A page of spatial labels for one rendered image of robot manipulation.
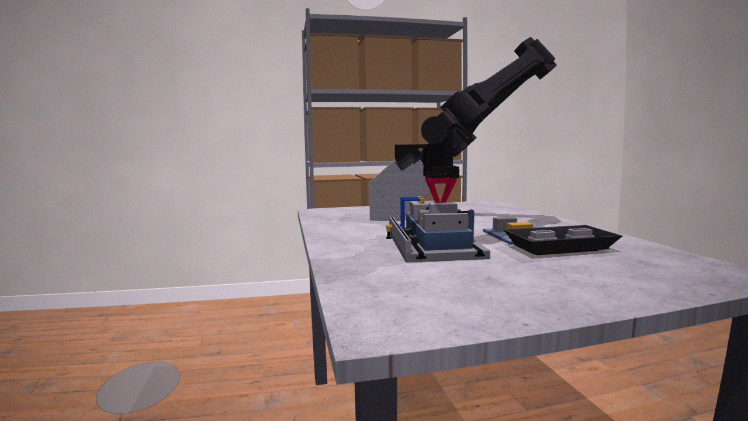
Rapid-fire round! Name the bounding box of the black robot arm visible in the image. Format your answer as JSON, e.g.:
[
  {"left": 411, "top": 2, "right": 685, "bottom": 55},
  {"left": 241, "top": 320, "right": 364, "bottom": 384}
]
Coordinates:
[{"left": 394, "top": 37, "right": 557, "bottom": 171}]

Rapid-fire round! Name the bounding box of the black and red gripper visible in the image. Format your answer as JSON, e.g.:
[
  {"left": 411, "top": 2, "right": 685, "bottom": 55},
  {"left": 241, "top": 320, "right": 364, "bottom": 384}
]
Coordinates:
[{"left": 423, "top": 143, "right": 459, "bottom": 203}]

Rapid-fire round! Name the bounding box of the yellow rectangular block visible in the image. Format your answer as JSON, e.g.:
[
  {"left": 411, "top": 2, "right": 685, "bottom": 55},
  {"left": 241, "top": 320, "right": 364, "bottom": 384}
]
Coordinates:
[{"left": 507, "top": 222, "right": 533, "bottom": 229}]

